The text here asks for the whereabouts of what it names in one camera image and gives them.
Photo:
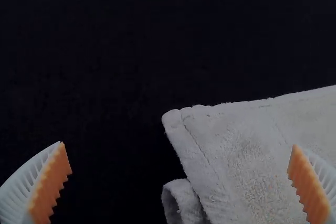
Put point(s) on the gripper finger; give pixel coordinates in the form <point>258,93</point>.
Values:
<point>312,190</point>
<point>39,184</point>

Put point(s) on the pale towel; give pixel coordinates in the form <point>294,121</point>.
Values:
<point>241,161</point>

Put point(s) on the black mat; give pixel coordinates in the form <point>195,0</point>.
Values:
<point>105,51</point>

